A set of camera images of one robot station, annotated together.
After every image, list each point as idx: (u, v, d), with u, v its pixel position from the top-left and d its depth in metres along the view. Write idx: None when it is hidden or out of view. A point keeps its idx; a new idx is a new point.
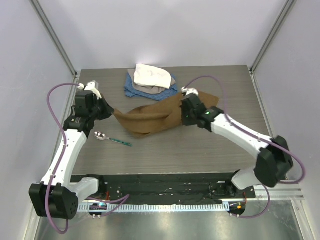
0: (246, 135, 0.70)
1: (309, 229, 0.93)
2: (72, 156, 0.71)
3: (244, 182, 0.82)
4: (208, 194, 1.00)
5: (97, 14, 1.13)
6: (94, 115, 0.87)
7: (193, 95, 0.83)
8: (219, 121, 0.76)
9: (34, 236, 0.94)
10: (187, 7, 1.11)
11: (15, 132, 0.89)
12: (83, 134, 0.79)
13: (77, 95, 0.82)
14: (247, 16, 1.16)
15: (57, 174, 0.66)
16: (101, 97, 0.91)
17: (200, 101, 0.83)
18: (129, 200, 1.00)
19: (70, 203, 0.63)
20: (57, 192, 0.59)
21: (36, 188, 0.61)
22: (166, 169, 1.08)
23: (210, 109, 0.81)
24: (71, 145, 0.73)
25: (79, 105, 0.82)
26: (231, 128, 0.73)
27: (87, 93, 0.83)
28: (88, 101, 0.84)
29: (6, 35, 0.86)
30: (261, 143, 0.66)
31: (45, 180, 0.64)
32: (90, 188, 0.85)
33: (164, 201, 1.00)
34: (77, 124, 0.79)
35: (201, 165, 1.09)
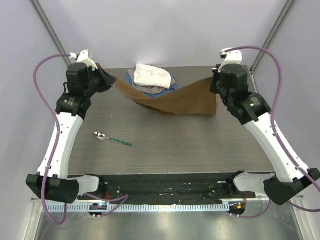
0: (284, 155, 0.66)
1: (309, 228, 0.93)
2: (67, 143, 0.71)
3: (246, 186, 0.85)
4: (208, 194, 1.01)
5: (97, 14, 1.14)
6: (90, 90, 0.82)
7: (243, 73, 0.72)
8: (262, 121, 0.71)
9: (34, 236, 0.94)
10: (187, 7, 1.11)
11: (15, 132, 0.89)
12: (78, 117, 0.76)
13: (69, 71, 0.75)
14: (247, 16, 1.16)
15: (52, 164, 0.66)
16: (97, 68, 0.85)
17: (245, 84, 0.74)
18: (129, 200, 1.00)
19: (69, 190, 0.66)
20: (54, 182, 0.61)
21: (32, 178, 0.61)
22: (166, 169, 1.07)
23: (255, 99, 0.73)
24: (65, 131, 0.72)
25: (72, 83, 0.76)
26: (272, 139, 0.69)
27: (80, 68, 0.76)
28: (82, 78, 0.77)
29: (7, 35, 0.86)
30: (297, 173, 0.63)
31: (40, 171, 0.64)
32: (91, 185, 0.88)
33: (164, 201, 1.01)
34: (70, 106, 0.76)
35: (201, 165, 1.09)
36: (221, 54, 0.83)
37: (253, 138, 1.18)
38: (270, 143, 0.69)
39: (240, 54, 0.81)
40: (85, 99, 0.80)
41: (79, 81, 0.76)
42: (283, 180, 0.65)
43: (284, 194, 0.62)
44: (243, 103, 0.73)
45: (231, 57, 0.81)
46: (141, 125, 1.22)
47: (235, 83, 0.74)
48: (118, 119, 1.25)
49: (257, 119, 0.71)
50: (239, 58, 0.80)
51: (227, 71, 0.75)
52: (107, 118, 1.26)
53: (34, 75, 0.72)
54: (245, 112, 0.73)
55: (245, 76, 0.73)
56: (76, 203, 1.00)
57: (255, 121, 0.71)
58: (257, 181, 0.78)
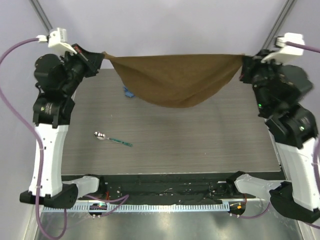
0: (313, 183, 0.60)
1: (309, 229, 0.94)
2: (54, 158, 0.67)
3: (247, 188, 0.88)
4: (208, 194, 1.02)
5: (96, 13, 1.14)
6: (70, 87, 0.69)
7: (307, 89, 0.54)
8: (306, 148, 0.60)
9: (34, 236, 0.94)
10: (186, 7, 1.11)
11: (14, 133, 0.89)
12: (62, 125, 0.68)
13: (37, 72, 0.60)
14: (247, 15, 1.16)
15: (43, 183, 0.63)
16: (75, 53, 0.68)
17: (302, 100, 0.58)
18: (129, 200, 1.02)
19: (64, 201, 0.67)
20: (48, 197, 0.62)
21: (26, 198, 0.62)
22: (166, 169, 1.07)
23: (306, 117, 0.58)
24: (49, 146, 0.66)
25: (46, 85, 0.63)
26: (309, 167, 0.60)
27: (50, 69, 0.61)
28: (55, 77, 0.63)
29: (6, 35, 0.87)
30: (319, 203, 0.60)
31: (32, 189, 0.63)
32: (92, 185, 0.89)
33: (164, 202, 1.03)
34: (48, 114, 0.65)
35: (201, 165, 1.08)
36: (278, 42, 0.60)
37: (253, 138, 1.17)
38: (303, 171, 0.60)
39: (301, 50, 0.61)
40: (67, 98, 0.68)
41: (51, 81, 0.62)
42: (300, 203, 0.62)
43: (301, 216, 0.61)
44: (289, 121, 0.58)
45: (287, 50, 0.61)
46: (140, 125, 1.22)
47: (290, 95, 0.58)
48: (118, 119, 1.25)
49: (301, 146, 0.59)
50: (298, 52, 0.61)
51: (289, 80, 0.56)
52: (107, 118, 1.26)
53: None
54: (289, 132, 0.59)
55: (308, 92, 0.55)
56: (76, 203, 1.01)
57: (297, 147, 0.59)
58: (262, 189, 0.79)
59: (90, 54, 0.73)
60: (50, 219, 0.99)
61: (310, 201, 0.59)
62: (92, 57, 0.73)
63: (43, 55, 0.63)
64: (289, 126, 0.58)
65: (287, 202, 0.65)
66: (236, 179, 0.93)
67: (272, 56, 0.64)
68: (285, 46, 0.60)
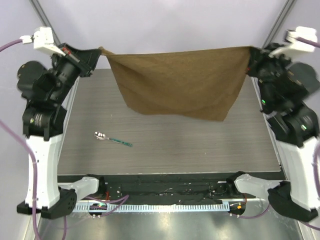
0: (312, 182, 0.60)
1: (309, 229, 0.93)
2: (49, 168, 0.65)
3: (247, 188, 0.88)
4: (208, 194, 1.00)
5: (96, 14, 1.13)
6: (61, 94, 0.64)
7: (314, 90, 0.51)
8: (307, 148, 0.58)
9: (34, 236, 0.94)
10: (187, 7, 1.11)
11: (14, 133, 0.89)
12: (54, 136, 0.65)
13: (22, 85, 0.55)
14: (247, 16, 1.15)
15: (38, 195, 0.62)
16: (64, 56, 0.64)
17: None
18: (129, 200, 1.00)
19: (61, 211, 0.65)
20: (45, 210, 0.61)
21: (23, 210, 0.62)
22: (165, 169, 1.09)
23: (308, 115, 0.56)
24: (42, 160, 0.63)
25: (33, 97, 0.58)
26: (308, 167, 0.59)
27: (35, 80, 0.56)
28: (43, 86, 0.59)
29: (6, 36, 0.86)
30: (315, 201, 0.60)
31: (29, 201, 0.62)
32: (91, 188, 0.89)
33: (164, 202, 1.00)
34: (39, 125, 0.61)
35: (200, 165, 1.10)
36: (289, 37, 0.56)
37: (253, 138, 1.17)
38: (303, 170, 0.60)
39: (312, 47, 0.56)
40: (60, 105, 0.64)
41: (39, 92, 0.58)
42: (298, 203, 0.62)
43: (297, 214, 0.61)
44: (292, 121, 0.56)
45: (298, 45, 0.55)
46: (140, 125, 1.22)
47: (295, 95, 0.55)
48: (118, 119, 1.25)
49: (301, 144, 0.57)
50: (308, 50, 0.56)
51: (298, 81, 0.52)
52: (107, 118, 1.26)
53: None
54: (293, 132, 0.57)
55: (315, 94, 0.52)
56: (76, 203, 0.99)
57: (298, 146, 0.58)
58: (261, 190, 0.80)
59: (84, 53, 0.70)
60: (50, 219, 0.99)
61: (307, 201, 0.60)
62: (84, 58, 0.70)
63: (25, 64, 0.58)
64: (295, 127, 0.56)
65: (283, 200, 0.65)
66: (236, 179, 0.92)
67: (283, 51, 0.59)
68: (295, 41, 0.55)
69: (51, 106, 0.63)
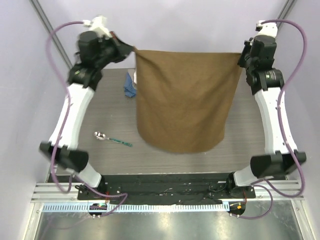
0: (279, 128, 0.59)
1: (309, 228, 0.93)
2: (78, 116, 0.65)
3: (243, 178, 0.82)
4: (208, 194, 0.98)
5: (97, 14, 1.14)
6: (102, 62, 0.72)
7: (273, 45, 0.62)
8: (271, 93, 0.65)
9: (34, 236, 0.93)
10: (187, 7, 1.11)
11: (15, 133, 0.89)
12: (90, 89, 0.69)
13: (79, 40, 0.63)
14: (247, 16, 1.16)
15: (63, 135, 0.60)
16: (110, 37, 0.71)
17: (271, 57, 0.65)
18: (129, 200, 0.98)
19: (78, 159, 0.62)
20: (64, 150, 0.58)
21: (45, 146, 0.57)
22: (166, 169, 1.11)
23: (273, 72, 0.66)
24: (76, 103, 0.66)
25: (83, 54, 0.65)
26: (272, 110, 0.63)
27: (91, 39, 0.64)
28: (93, 49, 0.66)
29: (7, 36, 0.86)
30: (282, 147, 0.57)
31: (52, 140, 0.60)
32: (92, 178, 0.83)
33: (164, 202, 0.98)
34: (81, 77, 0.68)
35: (199, 165, 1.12)
36: (257, 25, 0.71)
37: (253, 138, 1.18)
38: (269, 114, 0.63)
39: (275, 31, 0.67)
40: (98, 70, 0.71)
41: (90, 52, 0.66)
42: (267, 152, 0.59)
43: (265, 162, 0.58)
44: (260, 73, 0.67)
45: (265, 30, 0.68)
46: None
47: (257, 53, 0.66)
48: (118, 120, 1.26)
49: (266, 88, 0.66)
50: (272, 33, 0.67)
51: (259, 39, 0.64)
52: (107, 118, 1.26)
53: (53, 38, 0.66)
54: (258, 82, 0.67)
55: (274, 49, 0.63)
56: (76, 203, 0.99)
57: (263, 90, 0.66)
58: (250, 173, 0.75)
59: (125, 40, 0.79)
60: (50, 219, 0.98)
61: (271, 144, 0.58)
62: (125, 47, 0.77)
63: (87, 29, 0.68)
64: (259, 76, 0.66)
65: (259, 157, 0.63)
66: (235, 171, 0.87)
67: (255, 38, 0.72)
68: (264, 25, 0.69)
69: (92, 68, 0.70)
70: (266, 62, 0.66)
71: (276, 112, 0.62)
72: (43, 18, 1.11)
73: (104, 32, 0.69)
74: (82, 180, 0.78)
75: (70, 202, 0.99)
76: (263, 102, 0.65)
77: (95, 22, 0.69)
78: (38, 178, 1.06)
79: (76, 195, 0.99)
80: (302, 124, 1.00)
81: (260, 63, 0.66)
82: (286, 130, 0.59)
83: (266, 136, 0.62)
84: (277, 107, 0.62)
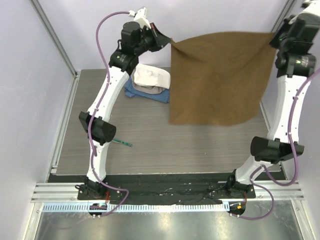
0: (287, 117, 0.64)
1: (309, 228, 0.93)
2: (112, 95, 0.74)
3: (244, 173, 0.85)
4: (208, 194, 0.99)
5: (98, 14, 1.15)
6: (140, 50, 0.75)
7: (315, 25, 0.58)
8: (294, 80, 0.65)
9: (34, 236, 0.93)
10: (187, 7, 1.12)
11: (15, 132, 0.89)
12: (126, 74, 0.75)
13: (123, 30, 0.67)
14: (247, 16, 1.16)
15: (99, 108, 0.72)
16: (151, 28, 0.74)
17: (309, 40, 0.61)
18: (129, 200, 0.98)
19: (108, 130, 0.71)
20: (98, 121, 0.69)
21: (84, 115, 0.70)
22: (166, 169, 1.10)
23: (305, 58, 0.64)
24: (114, 83, 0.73)
25: (124, 42, 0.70)
26: (289, 98, 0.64)
27: (135, 29, 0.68)
28: (136, 38, 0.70)
29: (8, 36, 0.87)
30: (284, 137, 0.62)
31: (90, 111, 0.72)
32: (102, 165, 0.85)
33: (164, 202, 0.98)
34: (121, 62, 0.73)
35: (200, 165, 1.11)
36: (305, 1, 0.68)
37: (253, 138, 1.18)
38: (283, 102, 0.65)
39: None
40: (136, 57, 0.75)
41: (131, 42, 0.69)
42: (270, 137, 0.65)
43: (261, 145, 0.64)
44: (292, 55, 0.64)
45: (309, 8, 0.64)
46: (140, 126, 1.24)
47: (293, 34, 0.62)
48: (118, 120, 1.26)
49: (290, 74, 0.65)
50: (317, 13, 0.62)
51: (302, 17, 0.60)
52: None
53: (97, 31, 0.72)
54: (285, 66, 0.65)
55: (316, 30, 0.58)
56: (76, 203, 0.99)
57: (287, 76, 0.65)
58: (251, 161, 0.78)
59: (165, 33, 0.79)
60: (50, 219, 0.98)
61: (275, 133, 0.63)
62: (162, 37, 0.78)
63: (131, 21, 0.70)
64: (289, 58, 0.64)
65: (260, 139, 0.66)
66: (237, 169, 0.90)
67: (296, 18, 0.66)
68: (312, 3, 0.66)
69: (131, 55, 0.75)
70: (300, 46, 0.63)
71: (291, 102, 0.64)
72: (43, 16, 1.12)
73: (145, 22, 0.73)
74: (94, 164, 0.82)
75: (70, 202, 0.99)
76: (284, 88, 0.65)
77: (138, 14, 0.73)
78: (38, 178, 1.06)
79: (77, 195, 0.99)
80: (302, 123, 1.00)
81: (295, 44, 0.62)
82: (293, 122, 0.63)
83: (273, 122, 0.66)
84: (295, 98, 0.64)
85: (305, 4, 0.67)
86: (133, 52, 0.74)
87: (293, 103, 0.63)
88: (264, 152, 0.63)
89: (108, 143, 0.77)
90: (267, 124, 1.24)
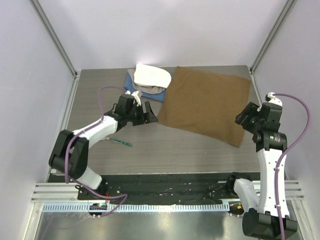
0: (273, 188, 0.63)
1: (309, 228, 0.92)
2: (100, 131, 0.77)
3: (240, 195, 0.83)
4: (208, 194, 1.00)
5: (98, 14, 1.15)
6: (129, 116, 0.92)
7: (279, 110, 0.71)
8: (272, 153, 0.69)
9: (34, 236, 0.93)
10: (186, 7, 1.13)
11: (15, 132, 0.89)
12: (113, 127, 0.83)
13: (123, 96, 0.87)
14: (246, 16, 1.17)
15: (86, 132, 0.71)
16: (140, 103, 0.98)
17: (277, 121, 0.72)
18: (129, 200, 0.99)
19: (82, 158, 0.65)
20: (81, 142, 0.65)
21: (66, 134, 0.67)
22: (165, 169, 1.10)
23: (277, 134, 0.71)
24: (105, 124, 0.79)
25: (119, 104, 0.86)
26: (270, 170, 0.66)
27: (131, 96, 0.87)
28: (131, 105, 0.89)
29: (8, 36, 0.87)
30: (273, 209, 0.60)
31: (75, 132, 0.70)
32: (93, 180, 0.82)
33: (164, 202, 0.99)
34: (115, 116, 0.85)
35: (200, 165, 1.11)
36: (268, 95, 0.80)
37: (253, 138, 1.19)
38: (265, 173, 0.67)
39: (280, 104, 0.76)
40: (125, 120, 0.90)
41: (126, 105, 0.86)
42: (259, 210, 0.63)
43: (253, 222, 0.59)
44: (265, 132, 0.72)
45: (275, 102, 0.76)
46: (140, 126, 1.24)
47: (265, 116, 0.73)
48: None
49: (268, 148, 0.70)
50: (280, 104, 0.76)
51: (266, 103, 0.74)
52: None
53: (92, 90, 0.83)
54: (261, 142, 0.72)
55: (279, 113, 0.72)
56: (76, 203, 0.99)
57: (265, 149, 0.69)
58: (248, 201, 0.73)
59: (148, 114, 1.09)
60: (50, 219, 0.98)
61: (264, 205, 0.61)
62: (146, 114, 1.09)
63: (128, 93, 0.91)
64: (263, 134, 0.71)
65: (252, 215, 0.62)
66: (237, 179, 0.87)
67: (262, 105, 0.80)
68: (273, 97, 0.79)
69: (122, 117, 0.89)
70: (271, 126, 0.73)
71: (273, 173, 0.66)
72: (42, 17, 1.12)
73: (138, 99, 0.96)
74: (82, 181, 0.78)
75: (70, 202, 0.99)
76: (264, 160, 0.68)
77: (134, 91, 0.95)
78: (38, 178, 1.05)
79: (77, 195, 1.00)
80: (302, 122, 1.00)
81: (266, 124, 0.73)
82: (280, 195, 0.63)
83: (261, 195, 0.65)
84: (276, 168, 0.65)
85: (269, 98, 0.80)
86: (124, 116, 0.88)
87: (275, 175, 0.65)
88: (255, 228, 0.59)
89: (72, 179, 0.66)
90: None
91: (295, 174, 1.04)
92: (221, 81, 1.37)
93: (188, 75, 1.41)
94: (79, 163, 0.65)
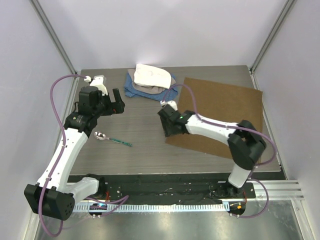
0: (213, 126, 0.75)
1: (309, 228, 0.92)
2: (69, 158, 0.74)
3: (238, 179, 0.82)
4: (208, 194, 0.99)
5: (97, 14, 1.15)
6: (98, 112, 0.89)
7: (167, 105, 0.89)
8: (193, 120, 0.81)
9: (34, 236, 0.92)
10: (186, 7, 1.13)
11: (15, 132, 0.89)
12: (82, 136, 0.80)
13: (82, 92, 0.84)
14: (246, 16, 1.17)
15: (52, 176, 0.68)
16: (107, 94, 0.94)
17: (174, 110, 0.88)
18: (129, 200, 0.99)
19: (65, 204, 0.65)
20: (51, 195, 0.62)
21: (31, 189, 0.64)
22: (165, 169, 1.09)
23: (184, 113, 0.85)
24: (69, 146, 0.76)
25: (81, 103, 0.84)
26: (201, 124, 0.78)
27: (92, 90, 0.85)
28: (92, 99, 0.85)
29: (9, 36, 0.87)
30: (229, 131, 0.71)
31: (40, 182, 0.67)
32: (88, 189, 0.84)
33: (164, 202, 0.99)
34: (78, 123, 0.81)
35: (199, 165, 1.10)
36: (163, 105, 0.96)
37: None
38: (205, 130, 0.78)
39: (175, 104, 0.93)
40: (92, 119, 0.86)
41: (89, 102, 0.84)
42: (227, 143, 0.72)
43: (238, 151, 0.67)
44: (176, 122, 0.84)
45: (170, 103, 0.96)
46: (140, 126, 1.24)
47: (166, 114, 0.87)
48: (118, 120, 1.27)
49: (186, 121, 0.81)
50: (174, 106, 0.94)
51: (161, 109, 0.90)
52: (107, 118, 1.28)
53: (51, 95, 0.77)
54: (182, 126, 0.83)
55: (169, 106, 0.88)
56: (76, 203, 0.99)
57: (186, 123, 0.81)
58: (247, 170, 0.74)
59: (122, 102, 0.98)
60: (50, 219, 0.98)
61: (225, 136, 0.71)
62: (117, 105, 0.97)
63: (90, 86, 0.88)
64: (179, 122, 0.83)
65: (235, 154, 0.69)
66: (230, 177, 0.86)
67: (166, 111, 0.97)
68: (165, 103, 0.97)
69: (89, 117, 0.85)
70: (174, 115, 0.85)
71: (204, 123, 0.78)
72: (42, 16, 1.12)
73: (104, 89, 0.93)
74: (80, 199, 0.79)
75: None
76: (193, 125, 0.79)
77: (97, 81, 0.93)
78: None
79: None
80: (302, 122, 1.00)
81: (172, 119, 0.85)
82: (221, 122, 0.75)
83: (218, 137, 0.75)
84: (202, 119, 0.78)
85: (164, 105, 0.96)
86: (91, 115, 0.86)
87: (205, 121, 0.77)
88: (242, 149, 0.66)
89: (66, 219, 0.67)
90: (266, 124, 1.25)
91: (295, 174, 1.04)
92: (225, 92, 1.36)
93: (192, 82, 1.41)
94: (62, 208, 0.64)
